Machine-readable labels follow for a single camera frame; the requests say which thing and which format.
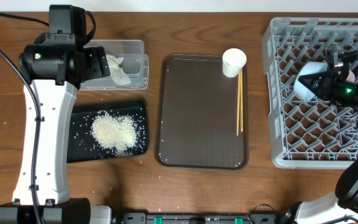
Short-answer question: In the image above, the black tray bin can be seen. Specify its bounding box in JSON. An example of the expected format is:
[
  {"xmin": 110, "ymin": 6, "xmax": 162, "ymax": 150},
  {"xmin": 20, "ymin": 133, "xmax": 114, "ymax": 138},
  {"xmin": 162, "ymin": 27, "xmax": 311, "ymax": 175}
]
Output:
[{"xmin": 67, "ymin": 101, "xmax": 149, "ymax": 163}]

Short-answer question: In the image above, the clear plastic bin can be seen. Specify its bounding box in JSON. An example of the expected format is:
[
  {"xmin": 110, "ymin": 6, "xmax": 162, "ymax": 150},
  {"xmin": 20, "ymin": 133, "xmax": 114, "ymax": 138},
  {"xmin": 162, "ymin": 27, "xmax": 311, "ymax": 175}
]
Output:
[{"xmin": 80, "ymin": 40, "xmax": 149, "ymax": 91}]

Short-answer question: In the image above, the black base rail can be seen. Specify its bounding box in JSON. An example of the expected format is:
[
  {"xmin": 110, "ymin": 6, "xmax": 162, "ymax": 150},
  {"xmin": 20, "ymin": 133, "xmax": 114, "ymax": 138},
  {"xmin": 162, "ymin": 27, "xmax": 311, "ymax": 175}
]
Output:
[{"xmin": 110, "ymin": 209, "xmax": 280, "ymax": 224}]

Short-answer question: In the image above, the light blue bowl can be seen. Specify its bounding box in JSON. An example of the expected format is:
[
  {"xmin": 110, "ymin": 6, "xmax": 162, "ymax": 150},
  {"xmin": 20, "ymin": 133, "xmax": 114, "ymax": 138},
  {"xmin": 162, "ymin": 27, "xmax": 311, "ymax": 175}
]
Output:
[{"xmin": 293, "ymin": 62, "xmax": 328, "ymax": 102}]

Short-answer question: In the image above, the cream plastic cup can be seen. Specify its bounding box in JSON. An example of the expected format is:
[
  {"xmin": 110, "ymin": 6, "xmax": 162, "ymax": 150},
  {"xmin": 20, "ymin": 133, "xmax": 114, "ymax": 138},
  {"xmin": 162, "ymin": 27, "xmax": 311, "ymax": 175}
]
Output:
[{"xmin": 222, "ymin": 48, "xmax": 247, "ymax": 78}]

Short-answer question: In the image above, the dark brown serving tray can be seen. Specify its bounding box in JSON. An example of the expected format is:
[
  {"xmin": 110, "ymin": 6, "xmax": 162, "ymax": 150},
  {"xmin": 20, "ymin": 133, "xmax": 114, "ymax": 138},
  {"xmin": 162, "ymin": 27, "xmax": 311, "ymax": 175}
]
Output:
[{"xmin": 155, "ymin": 54, "xmax": 249, "ymax": 170}]

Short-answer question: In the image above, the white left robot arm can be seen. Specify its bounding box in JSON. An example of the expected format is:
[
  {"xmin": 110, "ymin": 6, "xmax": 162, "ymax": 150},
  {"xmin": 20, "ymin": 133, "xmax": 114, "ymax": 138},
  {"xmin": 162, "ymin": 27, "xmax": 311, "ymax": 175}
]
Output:
[{"xmin": 0, "ymin": 5, "xmax": 119, "ymax": 223}]

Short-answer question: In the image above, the wooden chopstick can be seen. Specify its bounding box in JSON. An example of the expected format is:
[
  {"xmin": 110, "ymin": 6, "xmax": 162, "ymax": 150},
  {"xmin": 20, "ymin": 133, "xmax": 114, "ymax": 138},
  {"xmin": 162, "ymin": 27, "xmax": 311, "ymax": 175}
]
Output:
[
  {"xmin": 236, "ymin": 71, "xmax": 241, "ymax": 136},
  {"xmin": 239, "ymin": 69, "xmax": 244, "ymax": 132}
]

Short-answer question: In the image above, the pink plastic cup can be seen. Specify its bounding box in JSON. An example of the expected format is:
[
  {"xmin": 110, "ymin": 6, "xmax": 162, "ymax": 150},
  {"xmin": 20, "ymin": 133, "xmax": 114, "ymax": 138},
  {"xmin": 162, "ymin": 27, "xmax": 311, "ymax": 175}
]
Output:
[{"xmin": 338, "ymin": 70, "xmax": 356, "ymax": 83}]

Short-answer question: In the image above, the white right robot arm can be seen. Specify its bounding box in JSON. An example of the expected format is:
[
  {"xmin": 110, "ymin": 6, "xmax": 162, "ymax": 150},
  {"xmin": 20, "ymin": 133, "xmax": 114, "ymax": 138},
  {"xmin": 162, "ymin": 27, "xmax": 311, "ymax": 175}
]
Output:
[{"xmin": 281, "ymin": 50, "xmax": 358, "ymax": 223}]

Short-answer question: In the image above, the pile of white rice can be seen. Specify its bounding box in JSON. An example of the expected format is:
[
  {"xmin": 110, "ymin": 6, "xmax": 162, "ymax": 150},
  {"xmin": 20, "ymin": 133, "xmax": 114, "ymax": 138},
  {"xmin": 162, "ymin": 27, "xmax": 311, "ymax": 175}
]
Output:
[{"xmin": 90, "ymin": 113, "xmax": 138, "ymax": 157}]

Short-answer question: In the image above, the white tissue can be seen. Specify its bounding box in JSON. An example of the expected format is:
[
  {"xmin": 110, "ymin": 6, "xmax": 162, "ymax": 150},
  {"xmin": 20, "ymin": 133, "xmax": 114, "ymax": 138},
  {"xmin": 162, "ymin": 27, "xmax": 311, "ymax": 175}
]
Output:
[{"xmin": 106, "ymin": 55, "xmax": 131, "ymax": 86}]

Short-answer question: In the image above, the grey plastic dishwasher rack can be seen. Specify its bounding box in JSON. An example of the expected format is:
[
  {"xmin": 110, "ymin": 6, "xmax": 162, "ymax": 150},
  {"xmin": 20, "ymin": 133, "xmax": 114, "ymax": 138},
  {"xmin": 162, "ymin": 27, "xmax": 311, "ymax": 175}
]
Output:
[{"xmin": 262, "ymin": 17, "xmax": 358, "ymax": 169}]

